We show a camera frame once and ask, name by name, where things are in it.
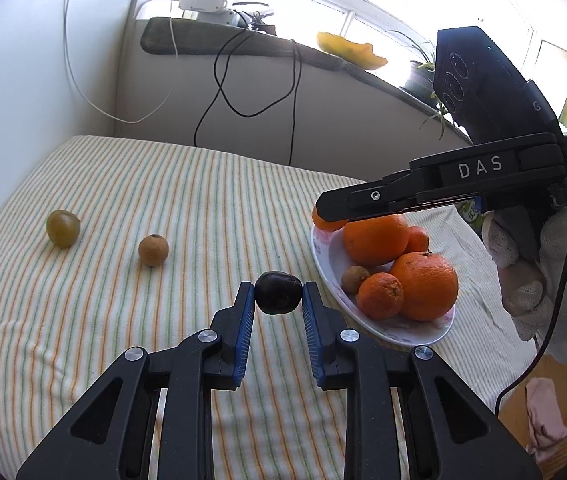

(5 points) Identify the pink cloth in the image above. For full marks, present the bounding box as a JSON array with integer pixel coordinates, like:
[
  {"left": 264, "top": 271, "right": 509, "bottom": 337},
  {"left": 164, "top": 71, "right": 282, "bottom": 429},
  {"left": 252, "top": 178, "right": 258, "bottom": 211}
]
[{"left": 525, "top": 377, "right": 567, "bottom": 467}]

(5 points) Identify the black power adapter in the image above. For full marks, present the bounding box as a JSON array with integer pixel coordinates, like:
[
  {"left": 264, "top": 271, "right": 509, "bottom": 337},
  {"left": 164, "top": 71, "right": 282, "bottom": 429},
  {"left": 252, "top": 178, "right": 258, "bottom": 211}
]
[{"left": 234, "top": 6, "right": 277, "bottom": 37}]

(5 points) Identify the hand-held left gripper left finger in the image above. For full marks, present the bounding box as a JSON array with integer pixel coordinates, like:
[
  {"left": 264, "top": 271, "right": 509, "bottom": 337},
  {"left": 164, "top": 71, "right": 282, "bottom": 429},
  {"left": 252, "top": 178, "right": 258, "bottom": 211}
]
[{"left": 16, "top": 281, "right": 256, "bottom": 480}]

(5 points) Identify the white floral bowl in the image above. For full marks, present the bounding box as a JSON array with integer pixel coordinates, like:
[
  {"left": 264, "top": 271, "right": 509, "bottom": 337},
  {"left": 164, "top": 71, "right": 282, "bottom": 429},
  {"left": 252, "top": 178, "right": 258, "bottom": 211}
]
[{"left": 311, "top": 210, "right": 457, "bottom": 346}]

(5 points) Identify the potted plant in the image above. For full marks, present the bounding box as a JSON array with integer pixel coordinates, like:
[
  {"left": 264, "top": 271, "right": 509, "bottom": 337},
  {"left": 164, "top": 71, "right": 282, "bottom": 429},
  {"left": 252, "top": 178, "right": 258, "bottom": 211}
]
[{"left": 388, "top": 30, "right": 464, "bottom": 137}]

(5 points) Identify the green kiwi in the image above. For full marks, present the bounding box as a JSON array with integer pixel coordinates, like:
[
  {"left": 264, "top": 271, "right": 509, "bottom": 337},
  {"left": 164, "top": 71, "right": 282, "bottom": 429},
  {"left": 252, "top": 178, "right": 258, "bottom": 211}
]
[{"left": 46, "top": 209, "right": 81, "bottom": 249}]

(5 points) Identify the brown kiwi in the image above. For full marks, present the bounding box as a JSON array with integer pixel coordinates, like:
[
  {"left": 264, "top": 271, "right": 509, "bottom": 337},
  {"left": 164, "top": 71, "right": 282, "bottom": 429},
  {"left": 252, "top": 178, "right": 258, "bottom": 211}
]
[
  {"left": 341, "top": 266, "right": 371, "bottom": 296},
  {"left": 138, "top": 234, "right": 170, "bottom": 267}
]

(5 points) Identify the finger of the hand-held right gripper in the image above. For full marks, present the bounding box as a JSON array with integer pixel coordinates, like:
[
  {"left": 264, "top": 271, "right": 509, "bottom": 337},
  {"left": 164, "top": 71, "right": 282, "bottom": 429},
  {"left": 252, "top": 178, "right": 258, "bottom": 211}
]
[{"left": 313, "top": 169, "right": 481, "bottom": 222}]

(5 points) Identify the dark plum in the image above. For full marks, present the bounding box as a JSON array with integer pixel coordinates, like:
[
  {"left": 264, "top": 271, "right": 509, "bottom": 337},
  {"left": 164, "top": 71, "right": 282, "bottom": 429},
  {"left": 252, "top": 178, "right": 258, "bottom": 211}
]
[{"left": 254, "top": 271, "right": 303, "bottom": 316}]

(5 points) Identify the white power strip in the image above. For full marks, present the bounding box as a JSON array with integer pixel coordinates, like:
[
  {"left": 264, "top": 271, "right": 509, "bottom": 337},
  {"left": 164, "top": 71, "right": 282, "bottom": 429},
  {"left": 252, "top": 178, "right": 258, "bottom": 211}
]
[{"left": 178, "top": 0, "right": 237, "bottom": 26}]

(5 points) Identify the grey windowsill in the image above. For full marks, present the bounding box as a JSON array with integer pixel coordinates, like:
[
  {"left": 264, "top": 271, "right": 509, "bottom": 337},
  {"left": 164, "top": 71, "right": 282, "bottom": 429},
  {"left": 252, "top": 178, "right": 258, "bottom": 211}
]
[{"left": 133, "top": 15, "right": 470, "bottom": 142}]

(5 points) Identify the striped bed sheet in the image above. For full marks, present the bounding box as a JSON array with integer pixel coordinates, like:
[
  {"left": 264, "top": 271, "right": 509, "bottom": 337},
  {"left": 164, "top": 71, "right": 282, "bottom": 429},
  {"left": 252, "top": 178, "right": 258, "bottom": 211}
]
[{"left": 0, "top": 135, "right": 539, "bottom": 480}]

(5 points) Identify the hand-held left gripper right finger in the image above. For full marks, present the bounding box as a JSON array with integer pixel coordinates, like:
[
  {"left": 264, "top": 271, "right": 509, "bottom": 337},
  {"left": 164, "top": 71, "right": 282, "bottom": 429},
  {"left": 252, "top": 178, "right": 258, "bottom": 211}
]
[{"left": 301, "top": 281, "right": 544, "bottom": 480}]

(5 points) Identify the mandarin orange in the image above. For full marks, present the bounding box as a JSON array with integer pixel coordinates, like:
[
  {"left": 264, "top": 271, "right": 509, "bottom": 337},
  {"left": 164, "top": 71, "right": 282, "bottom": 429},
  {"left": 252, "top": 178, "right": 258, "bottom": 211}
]
[
  {"left": 312, "top": 206, "right": 348, "bottom": 232},
  {"left": 406, "top": 226, "right": 431, "bottom": 255},
  {"left": 357, "top": 272, "right": 405, "bottom": 319}
]

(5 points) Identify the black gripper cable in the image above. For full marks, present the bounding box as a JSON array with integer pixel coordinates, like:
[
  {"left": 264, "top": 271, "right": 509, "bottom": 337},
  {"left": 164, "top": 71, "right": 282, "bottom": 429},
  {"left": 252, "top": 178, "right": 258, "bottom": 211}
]
[{"left": 495, "top": 202, "right": 567, "bottom": 413}]

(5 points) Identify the large orange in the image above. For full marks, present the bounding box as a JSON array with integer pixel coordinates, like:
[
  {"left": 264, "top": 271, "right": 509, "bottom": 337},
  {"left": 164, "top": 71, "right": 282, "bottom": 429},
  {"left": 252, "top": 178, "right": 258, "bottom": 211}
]
[
  {"left": 389, "top": 251, "right": 459, "bottom": 322},
  {"left": 342, "top": 214, "right": 411, "bottom": 267}
]

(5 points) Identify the yellow fruit peel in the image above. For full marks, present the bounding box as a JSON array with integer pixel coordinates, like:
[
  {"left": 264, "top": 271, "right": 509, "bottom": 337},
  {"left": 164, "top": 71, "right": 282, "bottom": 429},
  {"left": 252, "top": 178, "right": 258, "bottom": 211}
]
[{"left": 316, "top": 31, "right": 389, "bottom": 71}]

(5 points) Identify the white cable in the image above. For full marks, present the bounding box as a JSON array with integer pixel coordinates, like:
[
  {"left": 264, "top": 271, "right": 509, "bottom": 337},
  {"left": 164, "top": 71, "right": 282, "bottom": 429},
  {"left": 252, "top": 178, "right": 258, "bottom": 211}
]
[{"left": 62, "top": 0, "right": 180, "bottom": 124}]

